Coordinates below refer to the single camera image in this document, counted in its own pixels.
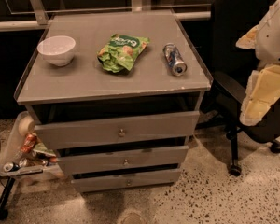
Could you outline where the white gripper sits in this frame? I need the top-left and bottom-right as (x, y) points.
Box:
(235, 0), (280, 126)

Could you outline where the grey bottom drawer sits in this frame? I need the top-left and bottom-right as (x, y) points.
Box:
(71, 169), (181, 192)

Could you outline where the grey drawer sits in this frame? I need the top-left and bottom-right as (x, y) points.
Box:
(35, 111), (199, 149)
(58, 146), (189, 175)
(71, 169), (181, 192)

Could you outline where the grey middle drawer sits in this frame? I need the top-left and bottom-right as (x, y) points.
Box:
(58, 146), (189, 175)

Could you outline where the grey drawer cabinet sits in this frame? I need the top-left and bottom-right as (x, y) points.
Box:
(15, 10), (211, 192)

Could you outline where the grey top drawer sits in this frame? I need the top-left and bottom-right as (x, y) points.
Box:
(35, 111), (199, 149)

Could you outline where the black office chair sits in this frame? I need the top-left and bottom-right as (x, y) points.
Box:
(201, 0), (280, 176)

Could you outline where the blue soda can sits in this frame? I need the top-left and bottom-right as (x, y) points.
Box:
(163, 43), (188, 77)

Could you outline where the green chip bag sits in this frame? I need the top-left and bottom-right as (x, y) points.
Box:
(97, 34), (150, 73)

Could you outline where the white bowl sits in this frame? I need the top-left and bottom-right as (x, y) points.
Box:
(37, 35), (77, 66)

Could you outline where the metal railing bar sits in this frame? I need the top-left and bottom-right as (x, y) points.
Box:
(0, 0), (210, 32)

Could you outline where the red soda can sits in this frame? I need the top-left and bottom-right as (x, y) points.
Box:
(21, 133), (37, 153)

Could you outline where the clear side bin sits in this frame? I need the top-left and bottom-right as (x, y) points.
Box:
(0, 111), (63, 179)

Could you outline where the blue can in bin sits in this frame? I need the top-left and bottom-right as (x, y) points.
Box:
(3, 162), (20, 173)

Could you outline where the black stand leg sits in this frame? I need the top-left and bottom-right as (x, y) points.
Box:
(0, 177), (15, 220)

